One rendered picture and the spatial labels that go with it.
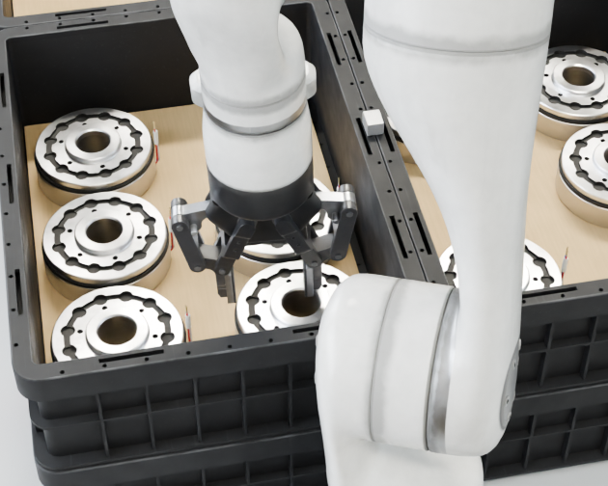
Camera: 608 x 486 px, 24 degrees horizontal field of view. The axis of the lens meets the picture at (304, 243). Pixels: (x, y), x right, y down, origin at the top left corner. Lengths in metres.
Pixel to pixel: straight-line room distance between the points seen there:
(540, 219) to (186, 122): 0.34
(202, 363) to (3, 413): 0.32
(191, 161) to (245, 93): 0.37
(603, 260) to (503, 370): 0.46
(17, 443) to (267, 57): 0.50
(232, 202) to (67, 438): 0.22
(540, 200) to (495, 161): 0.55
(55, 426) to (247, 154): 0.25
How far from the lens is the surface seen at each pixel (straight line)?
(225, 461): 1.08
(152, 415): 1.04
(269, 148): 0.93
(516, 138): 0.69
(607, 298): 1.04
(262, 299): 1.10
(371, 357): 0.74
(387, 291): 0.76
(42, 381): 0.98
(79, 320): 1.10
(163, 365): 0.98
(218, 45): 0.86
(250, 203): 0.97
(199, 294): 1.15
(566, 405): 1.13
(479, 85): 0.67
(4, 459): 1.23
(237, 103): 0.91
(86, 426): 1.04
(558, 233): 1.21
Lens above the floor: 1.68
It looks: 46 degrees down
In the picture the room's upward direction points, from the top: straight up
